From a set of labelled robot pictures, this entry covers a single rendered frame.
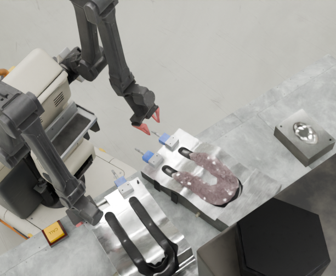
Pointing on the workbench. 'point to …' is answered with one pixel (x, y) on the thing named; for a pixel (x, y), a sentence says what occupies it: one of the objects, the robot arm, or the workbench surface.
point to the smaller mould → (304, 137)
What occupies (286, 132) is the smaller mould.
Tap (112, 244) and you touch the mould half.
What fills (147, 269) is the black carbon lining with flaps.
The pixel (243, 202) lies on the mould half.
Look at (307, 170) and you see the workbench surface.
